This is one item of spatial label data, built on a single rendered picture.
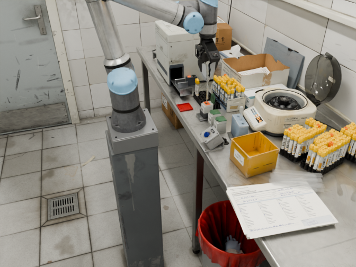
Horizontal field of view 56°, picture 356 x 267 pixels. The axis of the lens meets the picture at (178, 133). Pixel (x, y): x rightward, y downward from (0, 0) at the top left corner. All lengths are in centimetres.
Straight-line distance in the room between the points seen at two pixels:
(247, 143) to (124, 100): 52
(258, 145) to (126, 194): 63
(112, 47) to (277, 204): 86
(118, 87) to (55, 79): 191
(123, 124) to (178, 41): 66
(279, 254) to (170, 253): 115
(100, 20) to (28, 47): 177
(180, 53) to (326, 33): 73
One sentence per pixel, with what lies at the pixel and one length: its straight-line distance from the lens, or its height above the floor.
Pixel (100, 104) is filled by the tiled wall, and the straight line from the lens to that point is 340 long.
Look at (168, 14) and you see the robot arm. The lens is 127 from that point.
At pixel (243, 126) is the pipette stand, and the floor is 97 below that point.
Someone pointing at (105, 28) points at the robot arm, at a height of 134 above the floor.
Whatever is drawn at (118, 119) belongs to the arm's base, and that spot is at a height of 100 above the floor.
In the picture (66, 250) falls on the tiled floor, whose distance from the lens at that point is 227.
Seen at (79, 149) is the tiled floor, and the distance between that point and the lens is 304.
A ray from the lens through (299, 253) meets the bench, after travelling 111.
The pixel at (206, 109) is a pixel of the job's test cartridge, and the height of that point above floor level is 93.
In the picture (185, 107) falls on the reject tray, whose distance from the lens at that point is 173.
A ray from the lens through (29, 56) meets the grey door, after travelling 313.
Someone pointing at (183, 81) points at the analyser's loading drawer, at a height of 93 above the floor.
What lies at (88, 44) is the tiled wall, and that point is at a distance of 316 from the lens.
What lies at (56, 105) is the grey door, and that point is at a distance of 330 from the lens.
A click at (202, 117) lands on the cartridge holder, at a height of 89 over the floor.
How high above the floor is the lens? 172
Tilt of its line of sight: 34 degrees down
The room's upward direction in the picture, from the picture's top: 1 degrees counter-clockwise
